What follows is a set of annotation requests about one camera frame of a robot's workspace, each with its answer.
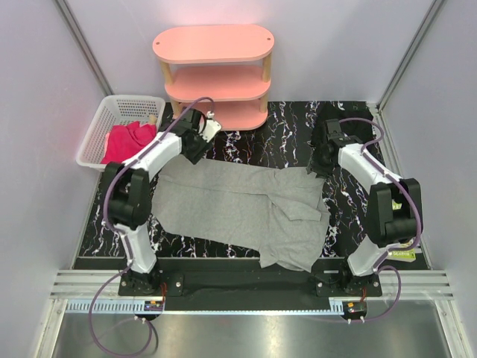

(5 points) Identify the green treehouse book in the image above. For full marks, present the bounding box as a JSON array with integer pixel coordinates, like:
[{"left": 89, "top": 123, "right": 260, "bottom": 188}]
[{"left": 385, "top": 199, "right": 417, "bottom": 262}]

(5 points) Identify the purple cable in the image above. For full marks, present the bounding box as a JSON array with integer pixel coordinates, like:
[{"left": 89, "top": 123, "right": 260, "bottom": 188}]
[
  {"left": 305, "top": 117, "right": 424, "bottom": 324},
  {"left": 87, "top": 96, "right": 215, "bottom": 357}
]

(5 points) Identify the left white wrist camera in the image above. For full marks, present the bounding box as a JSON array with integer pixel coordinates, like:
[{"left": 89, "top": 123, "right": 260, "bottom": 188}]
[{"left": 201, "top": 111, "right": 222, "bottom": 142}]

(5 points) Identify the red t-shirt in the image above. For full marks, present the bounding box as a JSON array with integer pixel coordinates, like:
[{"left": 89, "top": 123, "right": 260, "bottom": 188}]
[{"left": 101, "top": 121, "right": 157, "bottom": 165}]

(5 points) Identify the white plastic basket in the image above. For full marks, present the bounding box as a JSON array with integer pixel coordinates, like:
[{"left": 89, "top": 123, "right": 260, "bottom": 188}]
[{"left": 76, "top": 95, "right": 165, "bottom": 172}]

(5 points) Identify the black t-shirt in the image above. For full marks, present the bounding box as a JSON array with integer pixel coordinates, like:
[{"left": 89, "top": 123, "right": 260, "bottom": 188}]
[{"left": 311, "top": 103, "right": 374, "bottom": 150}]

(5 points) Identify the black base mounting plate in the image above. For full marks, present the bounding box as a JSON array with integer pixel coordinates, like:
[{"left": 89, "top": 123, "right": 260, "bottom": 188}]
[{"left": 119, "top": 258, "right": 382, "bottom": 314}]

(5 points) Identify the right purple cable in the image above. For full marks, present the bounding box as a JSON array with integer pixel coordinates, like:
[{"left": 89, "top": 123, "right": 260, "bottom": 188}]
[{"left": 305, "top": 117, "right": 424, "bottom": 324}]

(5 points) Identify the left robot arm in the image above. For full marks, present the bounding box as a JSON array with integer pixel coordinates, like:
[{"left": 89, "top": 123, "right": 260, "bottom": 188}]
[{"left": 103, "top": 106, "right": 221, "bottom": 295}]

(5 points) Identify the pink three-tier shelf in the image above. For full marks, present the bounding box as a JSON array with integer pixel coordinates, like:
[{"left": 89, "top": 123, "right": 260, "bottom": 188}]
[{"left": 152, "top": 24, "right": 274, "bottom": 131}]

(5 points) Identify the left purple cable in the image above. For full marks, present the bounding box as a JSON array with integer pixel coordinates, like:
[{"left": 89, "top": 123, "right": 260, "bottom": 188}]
[{"left": 87, "top": 96, "right": 215, "bottom": 357}]

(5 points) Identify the pink t-shirt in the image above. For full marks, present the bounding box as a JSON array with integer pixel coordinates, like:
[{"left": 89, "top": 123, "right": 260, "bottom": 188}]
[{"left": 104, "top": 132, "right": 110, "bottom": 156}]

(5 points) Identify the grey t-shirt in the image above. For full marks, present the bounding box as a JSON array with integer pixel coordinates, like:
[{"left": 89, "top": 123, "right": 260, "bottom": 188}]
[{"left": 151, "top": 157, "right": 330, "bottom": 271}]

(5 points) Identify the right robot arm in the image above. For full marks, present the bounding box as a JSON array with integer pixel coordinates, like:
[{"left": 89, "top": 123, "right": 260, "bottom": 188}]
[{"left": 308, "top": 118, "right": 423, "bottom": 296}]

